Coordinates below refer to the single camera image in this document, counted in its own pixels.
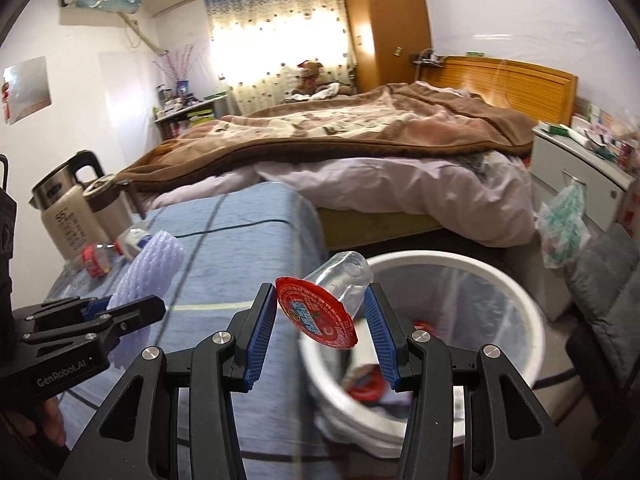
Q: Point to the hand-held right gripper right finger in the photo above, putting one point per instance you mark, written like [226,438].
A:
[380,340]

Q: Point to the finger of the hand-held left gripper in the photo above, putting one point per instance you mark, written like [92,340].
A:
[135,312]
[97,308]

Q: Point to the person's left hand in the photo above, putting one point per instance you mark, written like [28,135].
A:
[50,425]

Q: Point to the dotted window curtain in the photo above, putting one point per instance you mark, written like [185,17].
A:
[270,35]

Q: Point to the white trash bin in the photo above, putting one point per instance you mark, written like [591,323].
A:
[500,305]

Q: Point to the wooden wardrobe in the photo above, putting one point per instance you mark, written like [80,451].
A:
[385,25]

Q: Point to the pile of small packets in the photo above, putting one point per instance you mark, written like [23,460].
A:
[615,135]

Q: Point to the white yogurt bottle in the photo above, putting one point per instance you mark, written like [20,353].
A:
[132,242]

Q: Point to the vase with branches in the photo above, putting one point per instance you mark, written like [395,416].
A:
[181,87]

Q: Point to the blue checked tablecloth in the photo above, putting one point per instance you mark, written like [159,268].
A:
[240,240]

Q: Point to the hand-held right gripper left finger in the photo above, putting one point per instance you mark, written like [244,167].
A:
[257,340]

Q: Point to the brown teddy bear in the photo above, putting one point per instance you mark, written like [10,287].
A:
[310,77]

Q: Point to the steel electric kettle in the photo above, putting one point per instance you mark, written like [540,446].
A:
[65,220]

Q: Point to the white nightstand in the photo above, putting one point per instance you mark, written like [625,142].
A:
[575,170]

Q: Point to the wooden headboard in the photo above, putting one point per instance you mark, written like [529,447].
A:
[525,85]

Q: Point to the green white plastic bag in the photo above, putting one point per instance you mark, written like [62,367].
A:
[562,225]

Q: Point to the red knot ornament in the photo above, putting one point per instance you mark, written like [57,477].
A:
[6,105]

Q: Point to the brown blanket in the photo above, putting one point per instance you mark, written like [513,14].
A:
[350,125]

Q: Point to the grey cushion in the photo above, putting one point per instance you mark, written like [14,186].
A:
[605,285]

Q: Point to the clear plastic bottle red label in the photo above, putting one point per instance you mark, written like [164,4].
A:
[95,260]

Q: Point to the small wall shelf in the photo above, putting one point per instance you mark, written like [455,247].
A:
[427,60]

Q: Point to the white foam net sleeve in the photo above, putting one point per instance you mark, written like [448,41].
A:
[150,270]

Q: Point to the cluttered desk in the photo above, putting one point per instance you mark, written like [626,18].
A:
[200,115]

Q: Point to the shiny wall sheet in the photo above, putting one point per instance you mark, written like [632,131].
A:
[27,90]

